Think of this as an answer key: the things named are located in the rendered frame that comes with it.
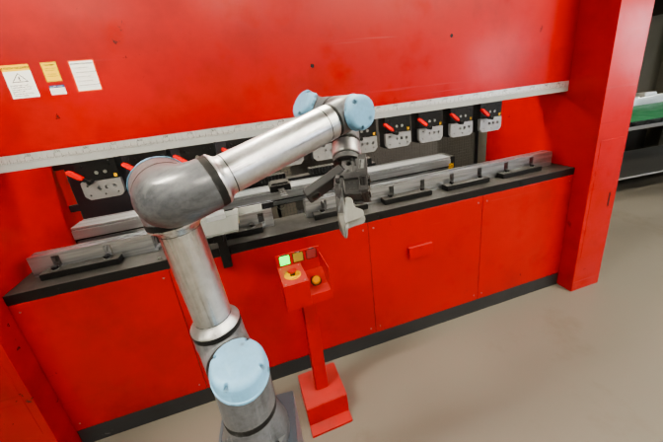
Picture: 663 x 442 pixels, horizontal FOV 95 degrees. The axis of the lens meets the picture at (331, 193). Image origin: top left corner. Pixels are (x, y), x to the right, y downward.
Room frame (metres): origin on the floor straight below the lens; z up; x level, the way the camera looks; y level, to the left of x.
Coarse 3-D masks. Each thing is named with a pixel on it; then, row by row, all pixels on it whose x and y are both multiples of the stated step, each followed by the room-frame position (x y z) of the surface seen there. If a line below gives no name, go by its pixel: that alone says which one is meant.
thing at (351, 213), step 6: (348, 198) 0.67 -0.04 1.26; (348, 204) 0.66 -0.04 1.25; (348, 210) 0.65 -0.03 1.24; (354, 210) 0.64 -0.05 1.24; (360, 210) 0.64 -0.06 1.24; (342, 216) 0.63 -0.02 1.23; (348, 216) 0.64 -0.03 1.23; (354, 216) 0.64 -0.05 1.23; (360, 216) 0.63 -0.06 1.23; (342, 222) 0.63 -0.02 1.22; (348, 222) 0.63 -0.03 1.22; (342, 228) 0.62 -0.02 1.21; (342, 234) 0.62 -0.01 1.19
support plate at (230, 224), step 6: (234, 210) 1.40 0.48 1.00; (228, 216) 1.33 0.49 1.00; (234, 216) 1.32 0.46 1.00; (204, 222) 1.29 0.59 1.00; (210, 222) 1.28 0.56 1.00; (216, 222) 1.27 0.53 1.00; (222, 222) 1.27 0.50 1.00; (228, 222) 1.26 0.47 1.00; (234, 222) 1.25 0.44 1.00; (204, 228) 1.22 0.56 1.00; (210, 228) 1.21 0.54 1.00; (216, 228) 1.21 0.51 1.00; (222, 228) 1.20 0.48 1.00; (228, 228) 1.19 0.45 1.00; (234, 228) 1.18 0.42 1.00; (210, 234) 1.15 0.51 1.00; (216, 234) 1.15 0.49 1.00; (222, 234) 1.15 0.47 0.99
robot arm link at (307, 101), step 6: (306, 90) 0.78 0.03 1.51; (300, 96) 0.78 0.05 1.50; (306, 96) 0.76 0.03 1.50; (312, 96) 0.75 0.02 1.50; (318, 96) 0.78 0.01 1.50; (300, 102) 0.77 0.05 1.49; (306, 102) 0.75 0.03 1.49; (312, 102) 0.75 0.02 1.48; (318, 102) 0.74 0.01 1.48; (294, 108) 0.78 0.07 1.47; (300, 108) 0.76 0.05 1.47; (306, 108) 0.74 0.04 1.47; (312, 108) 0.74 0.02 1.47; (294, 114) 0.77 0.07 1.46; (300, 114) 0.75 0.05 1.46
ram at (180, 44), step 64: (0, 0) 1.25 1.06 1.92; (64, 0) 1.29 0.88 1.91; (128, 0) 1.35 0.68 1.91; (192, 0) 1.40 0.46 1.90; (256, 0) 1.47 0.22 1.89; (320, 0) 1.54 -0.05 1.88; (384, 0) 1.62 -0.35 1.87; (448, 0) 1.71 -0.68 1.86; (512, 0) 1.81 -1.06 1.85; (576, 0) 1.92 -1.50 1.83; (0, 64) 1.23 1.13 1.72; (64, 64) 1.28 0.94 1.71; (128, 64) 1.33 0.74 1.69; (192, 64) 1.39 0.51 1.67; (256, 64) 1.46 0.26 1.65; (320, 64) 1.53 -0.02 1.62; (384, 64) 1.61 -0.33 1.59; (448, 64) 1.71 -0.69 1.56; (512, 64) 1.81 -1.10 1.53; (0, 128) 1.21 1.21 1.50; (64, 128) 1.26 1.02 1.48; (128, 128) 1.31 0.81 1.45; (192, 128) 1.37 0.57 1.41
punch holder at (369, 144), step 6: (372, 126) 1.59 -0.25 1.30; (360, 132) 1.58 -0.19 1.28; (366, 132) 1.58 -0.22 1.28; (372, 132) 1.59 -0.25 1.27; (366, 138) 1.58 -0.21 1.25; (372, 138) 1.58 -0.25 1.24; (360, 144) 1.58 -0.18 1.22; (366, 144) 1.59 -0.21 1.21; (372, 144) 1.58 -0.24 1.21; (366, 150) 1.57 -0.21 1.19; (372, 150) 1.58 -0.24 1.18
